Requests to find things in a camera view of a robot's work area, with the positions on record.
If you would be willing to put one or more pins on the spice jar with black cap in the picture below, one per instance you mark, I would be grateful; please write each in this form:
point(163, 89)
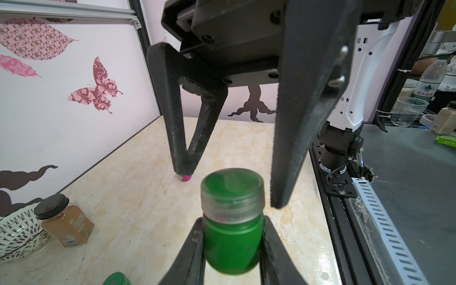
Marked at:
point(64, 220)

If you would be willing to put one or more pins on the white slotted cable duct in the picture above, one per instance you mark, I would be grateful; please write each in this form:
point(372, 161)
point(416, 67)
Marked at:
point(392, 258)

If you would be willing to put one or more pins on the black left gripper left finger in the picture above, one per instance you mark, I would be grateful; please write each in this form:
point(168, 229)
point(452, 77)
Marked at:
point(188, 267)

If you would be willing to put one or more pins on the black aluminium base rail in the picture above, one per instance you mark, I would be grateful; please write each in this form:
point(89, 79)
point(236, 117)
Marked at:
point(355, 262)

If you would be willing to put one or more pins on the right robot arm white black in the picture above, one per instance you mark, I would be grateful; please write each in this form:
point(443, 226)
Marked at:
point(340, 134)

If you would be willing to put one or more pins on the plastic water bottle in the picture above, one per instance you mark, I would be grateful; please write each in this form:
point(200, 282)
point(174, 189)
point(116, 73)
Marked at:
point(431, 79)

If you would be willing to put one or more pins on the green paint jar with label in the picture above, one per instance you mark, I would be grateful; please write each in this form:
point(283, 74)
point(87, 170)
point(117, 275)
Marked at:
point(117, 278)

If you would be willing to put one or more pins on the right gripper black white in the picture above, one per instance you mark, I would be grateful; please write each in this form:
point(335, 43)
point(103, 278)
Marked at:
point(307, 46)

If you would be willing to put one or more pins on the black white patterned bowl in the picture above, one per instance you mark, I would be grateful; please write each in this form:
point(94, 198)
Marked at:
point(22, 235)

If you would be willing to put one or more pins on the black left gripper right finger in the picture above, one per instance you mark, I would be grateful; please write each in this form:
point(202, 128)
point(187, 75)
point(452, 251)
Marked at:
point(276, 266)

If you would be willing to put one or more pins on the white sauce bottle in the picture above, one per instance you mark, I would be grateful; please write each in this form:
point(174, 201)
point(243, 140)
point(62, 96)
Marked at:
point(445, 122)

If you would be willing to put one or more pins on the magenta paint jar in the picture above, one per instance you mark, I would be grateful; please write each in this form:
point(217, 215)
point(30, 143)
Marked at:
point(185, 178)

